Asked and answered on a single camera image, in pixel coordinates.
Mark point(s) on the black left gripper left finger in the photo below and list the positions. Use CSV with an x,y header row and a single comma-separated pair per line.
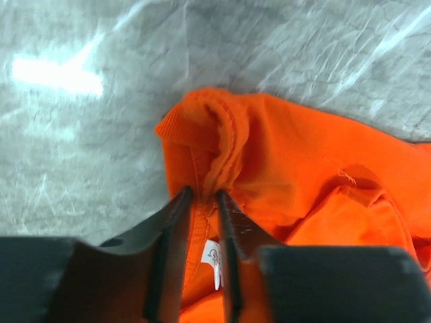
x,y
136,276

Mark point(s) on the orange t-shirt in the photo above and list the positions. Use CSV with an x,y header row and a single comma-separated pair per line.
x,y
305,176

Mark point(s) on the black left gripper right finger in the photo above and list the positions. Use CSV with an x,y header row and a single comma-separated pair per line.
x,y
267,281

